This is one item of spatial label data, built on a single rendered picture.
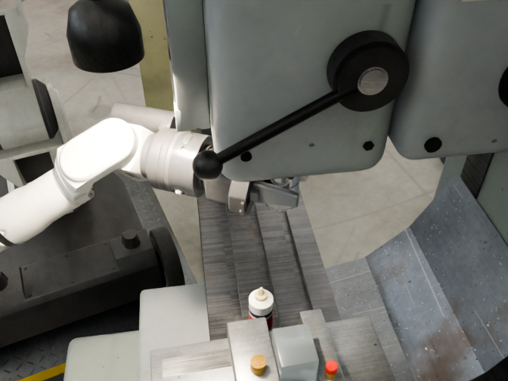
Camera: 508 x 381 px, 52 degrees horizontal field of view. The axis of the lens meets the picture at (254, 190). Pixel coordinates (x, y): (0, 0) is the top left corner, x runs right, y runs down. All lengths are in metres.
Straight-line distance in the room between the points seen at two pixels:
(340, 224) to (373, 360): 1.61
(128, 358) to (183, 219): 1.34
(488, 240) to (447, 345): 0.19
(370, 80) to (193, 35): 0.19
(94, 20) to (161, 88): 2.07
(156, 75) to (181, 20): 2.02
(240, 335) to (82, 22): 0.48
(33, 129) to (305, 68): 0.89
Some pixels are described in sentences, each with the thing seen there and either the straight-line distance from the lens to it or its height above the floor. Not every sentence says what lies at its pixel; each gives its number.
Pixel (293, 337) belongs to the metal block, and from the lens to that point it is 0.75.
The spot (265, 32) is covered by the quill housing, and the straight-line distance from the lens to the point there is 0.47.
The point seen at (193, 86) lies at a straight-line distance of 0.58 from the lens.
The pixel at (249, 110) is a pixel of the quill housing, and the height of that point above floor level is 1.41.
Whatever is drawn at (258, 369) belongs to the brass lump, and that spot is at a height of 1.04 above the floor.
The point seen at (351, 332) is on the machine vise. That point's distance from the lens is 0.85.
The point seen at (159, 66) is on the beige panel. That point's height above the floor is 0.51.
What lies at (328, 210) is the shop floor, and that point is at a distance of 2.46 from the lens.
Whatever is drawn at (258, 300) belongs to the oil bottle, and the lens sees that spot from 0.85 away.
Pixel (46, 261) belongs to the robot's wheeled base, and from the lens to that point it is 1.56.
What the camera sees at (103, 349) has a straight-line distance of 1.18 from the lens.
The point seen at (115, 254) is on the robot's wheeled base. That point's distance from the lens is 1.49.
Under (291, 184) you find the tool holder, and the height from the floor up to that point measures 1.25.
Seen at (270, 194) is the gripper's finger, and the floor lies 1.24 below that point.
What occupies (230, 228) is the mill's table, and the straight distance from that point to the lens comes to 1.08.
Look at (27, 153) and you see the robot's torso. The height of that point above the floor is 0.93.
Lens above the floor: 1.69
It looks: 42 degrees down
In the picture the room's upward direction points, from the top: straight up
